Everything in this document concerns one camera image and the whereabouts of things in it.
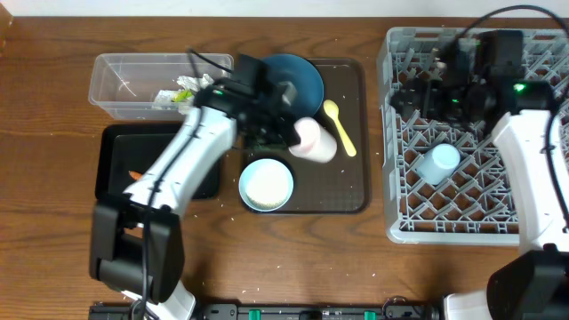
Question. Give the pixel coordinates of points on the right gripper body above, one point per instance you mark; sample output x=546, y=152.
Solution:
x=454, y=104

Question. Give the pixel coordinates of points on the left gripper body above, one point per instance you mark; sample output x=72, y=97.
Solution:
x=273, y=131

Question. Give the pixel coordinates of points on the pink cup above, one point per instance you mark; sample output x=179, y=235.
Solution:
x=317, y=144

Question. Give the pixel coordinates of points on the light blue rice bowl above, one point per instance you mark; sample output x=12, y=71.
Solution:
x=245, y=176

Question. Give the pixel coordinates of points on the light blue cup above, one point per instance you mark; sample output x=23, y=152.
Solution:
x=439, y=163

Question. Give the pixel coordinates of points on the green yellow wrapper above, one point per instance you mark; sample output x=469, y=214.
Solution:
x=182, y=96

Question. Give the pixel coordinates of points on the white tissue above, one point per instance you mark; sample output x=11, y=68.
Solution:
x=163, y=100

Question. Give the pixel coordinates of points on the orange carrot piece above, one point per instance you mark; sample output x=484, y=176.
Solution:
x=135, y=175

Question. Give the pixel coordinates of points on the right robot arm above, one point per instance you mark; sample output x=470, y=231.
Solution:
x=521, y=118

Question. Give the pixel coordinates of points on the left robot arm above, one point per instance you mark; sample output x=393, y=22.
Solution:
x=136, y=241

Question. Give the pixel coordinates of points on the grey dishwasher rack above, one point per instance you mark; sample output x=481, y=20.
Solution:
x=475, y=205

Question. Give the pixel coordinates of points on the dark blue plate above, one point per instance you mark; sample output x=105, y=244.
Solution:
x=291, y=69

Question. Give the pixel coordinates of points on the white rice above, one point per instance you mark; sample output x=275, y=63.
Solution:
x=268, y=186

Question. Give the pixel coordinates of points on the yellow plastic spoon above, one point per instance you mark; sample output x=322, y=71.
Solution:
x=332, y=111

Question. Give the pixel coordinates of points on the brown serving tray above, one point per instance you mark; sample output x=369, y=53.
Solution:
x=341, y=186

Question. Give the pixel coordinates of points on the clear plastic bin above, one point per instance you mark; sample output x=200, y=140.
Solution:
x=126, y=84

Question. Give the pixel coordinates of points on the black tray bin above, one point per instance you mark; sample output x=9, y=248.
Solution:
x=127, y=149

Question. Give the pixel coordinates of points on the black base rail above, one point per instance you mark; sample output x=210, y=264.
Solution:
x=251, y=312

